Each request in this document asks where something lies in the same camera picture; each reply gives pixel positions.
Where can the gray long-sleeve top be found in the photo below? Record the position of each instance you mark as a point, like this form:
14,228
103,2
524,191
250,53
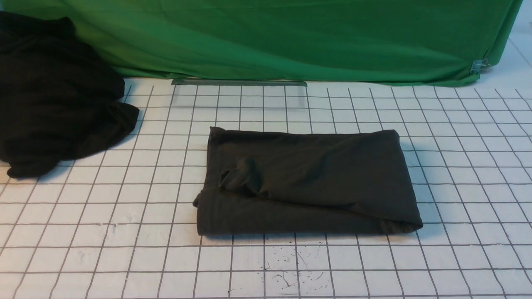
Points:
274,182

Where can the blue binder clip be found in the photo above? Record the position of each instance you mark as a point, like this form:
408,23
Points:
479,66

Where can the black cloth pile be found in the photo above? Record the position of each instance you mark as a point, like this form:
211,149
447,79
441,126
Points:
59,100

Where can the green backdrop cloth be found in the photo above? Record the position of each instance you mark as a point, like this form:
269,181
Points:
393,42

